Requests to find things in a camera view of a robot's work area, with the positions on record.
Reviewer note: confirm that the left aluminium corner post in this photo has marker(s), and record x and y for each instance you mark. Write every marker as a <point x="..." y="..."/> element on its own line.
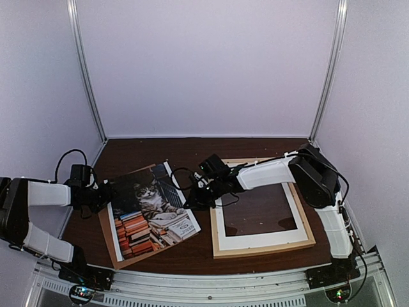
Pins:
<point x="86" y="80"/>

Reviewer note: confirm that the light wooden picture frame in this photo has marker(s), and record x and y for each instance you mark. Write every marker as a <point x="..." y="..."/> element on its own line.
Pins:
<point x="262" y="251"/>

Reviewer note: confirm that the right round circuit board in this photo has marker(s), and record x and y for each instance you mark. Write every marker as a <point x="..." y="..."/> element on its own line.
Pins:
<point x="338" y="295"/>

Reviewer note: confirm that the right aluminium corner post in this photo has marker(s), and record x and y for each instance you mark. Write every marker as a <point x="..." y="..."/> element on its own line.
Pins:
<point x="337" y="43"/>

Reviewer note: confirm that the round circuit board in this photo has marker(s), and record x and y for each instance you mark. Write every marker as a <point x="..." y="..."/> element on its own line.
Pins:
<point x="79" y="294"/>
<point x="338" y="295"/>

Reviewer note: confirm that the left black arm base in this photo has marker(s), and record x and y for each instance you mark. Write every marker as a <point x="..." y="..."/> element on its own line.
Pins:
<point x="78" y="271"/>

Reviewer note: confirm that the aluminium front rail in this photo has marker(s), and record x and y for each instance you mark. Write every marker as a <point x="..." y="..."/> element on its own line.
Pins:
<point x="280" y="288"/>

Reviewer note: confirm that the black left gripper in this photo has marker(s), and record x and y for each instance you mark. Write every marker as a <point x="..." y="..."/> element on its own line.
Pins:
<point x="108" y="193"/>

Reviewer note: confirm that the brown backing board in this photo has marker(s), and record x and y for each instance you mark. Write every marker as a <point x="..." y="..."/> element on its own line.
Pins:
<point x="110" y="243"/>

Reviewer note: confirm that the books photo print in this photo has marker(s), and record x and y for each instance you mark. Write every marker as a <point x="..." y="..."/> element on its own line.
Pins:
<point x="172" y="224"/>

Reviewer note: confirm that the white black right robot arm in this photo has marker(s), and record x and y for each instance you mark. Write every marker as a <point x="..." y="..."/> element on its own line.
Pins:
<point x="316" y="178"/>

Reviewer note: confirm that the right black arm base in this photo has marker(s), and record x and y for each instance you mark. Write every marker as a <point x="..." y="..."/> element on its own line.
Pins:
<point x="338" y="271"/>

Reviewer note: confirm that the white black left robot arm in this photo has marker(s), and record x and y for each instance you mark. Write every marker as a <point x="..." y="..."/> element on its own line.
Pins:
<point x="19" y="194"/>

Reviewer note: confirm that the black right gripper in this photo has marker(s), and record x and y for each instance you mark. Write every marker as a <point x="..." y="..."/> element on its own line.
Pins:
<point x="197" y="203"/>

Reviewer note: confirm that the left round circuit board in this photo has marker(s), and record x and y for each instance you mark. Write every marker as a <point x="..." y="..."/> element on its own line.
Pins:
<point x="79" y="294"/>

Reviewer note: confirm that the clear acrylic sheet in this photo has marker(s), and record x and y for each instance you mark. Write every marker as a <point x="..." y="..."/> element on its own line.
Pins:
<point x="257" y="211"/>

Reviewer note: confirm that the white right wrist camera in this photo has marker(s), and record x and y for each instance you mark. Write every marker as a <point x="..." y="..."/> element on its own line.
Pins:
<point x="200" y="181"/>

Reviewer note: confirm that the white mat board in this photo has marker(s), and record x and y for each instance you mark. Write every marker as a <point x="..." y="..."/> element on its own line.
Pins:
<point x="223" y="236"/>

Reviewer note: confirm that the aluminium corner post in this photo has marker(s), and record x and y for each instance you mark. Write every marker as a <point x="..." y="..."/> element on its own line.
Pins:
<point x="86" y="80"/>
<point x="337" y="43"/>

